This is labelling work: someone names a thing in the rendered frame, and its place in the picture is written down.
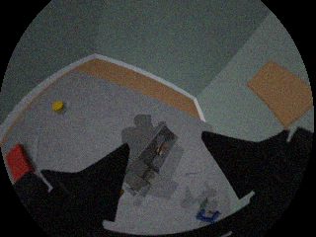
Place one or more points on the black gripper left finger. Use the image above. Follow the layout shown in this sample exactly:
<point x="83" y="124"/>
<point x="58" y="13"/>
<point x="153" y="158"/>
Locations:
<point x="98" y="187"/>

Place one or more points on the yellow short cylinder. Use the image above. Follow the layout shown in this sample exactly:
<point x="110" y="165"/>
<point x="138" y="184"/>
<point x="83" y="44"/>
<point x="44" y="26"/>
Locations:
<point x="57" y="107"/>

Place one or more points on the red rectangular block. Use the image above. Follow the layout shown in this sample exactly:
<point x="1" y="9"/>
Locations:
<point x="19" y="162"/>

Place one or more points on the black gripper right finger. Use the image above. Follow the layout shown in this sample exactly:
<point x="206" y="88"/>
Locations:
<point x="242" y="162"/>

